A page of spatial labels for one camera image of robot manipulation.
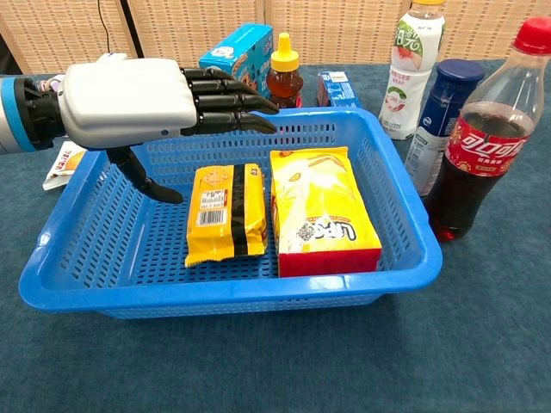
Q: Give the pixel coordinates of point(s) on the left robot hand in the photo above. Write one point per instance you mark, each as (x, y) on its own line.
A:
(129, 103)

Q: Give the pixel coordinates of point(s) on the white orange snack packet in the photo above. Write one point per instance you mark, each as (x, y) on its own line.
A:
(64, 165)

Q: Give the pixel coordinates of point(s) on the yellow black snack packet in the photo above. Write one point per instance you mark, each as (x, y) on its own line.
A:
(211, 223)

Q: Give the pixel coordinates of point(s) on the yellow red chips bag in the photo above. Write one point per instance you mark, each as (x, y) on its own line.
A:
(318, 206)

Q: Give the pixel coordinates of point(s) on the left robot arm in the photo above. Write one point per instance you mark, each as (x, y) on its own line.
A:
(26, 114)

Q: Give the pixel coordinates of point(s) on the blue plastic perforated basket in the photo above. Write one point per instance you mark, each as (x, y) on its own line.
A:
(129, 258)

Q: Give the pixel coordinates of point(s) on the white drink carton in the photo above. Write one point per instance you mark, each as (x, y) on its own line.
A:
(112, 56)

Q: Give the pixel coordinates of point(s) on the blue cookie box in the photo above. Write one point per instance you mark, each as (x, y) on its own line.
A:
(245, 47)

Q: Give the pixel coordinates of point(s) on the honey bottle with yellow cap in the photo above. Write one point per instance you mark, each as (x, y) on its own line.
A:
(284, 86)

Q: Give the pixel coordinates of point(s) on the long blue biscuit box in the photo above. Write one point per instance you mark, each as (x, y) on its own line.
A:
(342, 92)

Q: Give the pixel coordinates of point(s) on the woven bamboo folding screen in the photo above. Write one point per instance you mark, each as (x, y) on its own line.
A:
(336, 30)

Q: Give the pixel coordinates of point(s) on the white peach drink bottle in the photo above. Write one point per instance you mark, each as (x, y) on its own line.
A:
(409, 86)

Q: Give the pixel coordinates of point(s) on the teal table cloth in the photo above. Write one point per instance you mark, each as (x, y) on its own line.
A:
(275, 365)

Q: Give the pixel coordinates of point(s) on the white bottle with navy cap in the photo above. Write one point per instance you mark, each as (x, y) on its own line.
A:
(435, 129)

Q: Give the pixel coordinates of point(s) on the Coca-Cola bottle with red cap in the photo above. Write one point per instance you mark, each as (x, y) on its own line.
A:
(473, 172)

